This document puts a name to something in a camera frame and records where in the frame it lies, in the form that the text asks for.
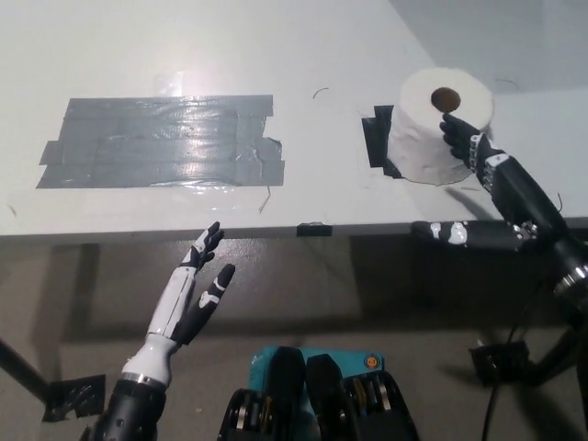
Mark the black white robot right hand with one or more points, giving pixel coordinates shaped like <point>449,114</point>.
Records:
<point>523,202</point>

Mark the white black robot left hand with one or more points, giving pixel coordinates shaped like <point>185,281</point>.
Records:
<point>177,312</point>

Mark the white toilet paper roll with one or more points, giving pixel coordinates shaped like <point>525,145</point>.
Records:
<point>418,138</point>

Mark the black tape square area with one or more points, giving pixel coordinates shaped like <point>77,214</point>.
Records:
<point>379,142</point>

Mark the black teal robot torso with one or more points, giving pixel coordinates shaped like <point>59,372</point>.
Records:
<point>321,404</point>

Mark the clear tape strip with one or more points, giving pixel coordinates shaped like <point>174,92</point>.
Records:
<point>211,197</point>

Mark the grey duct tape patch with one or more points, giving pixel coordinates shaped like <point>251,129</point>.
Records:
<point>161,142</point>

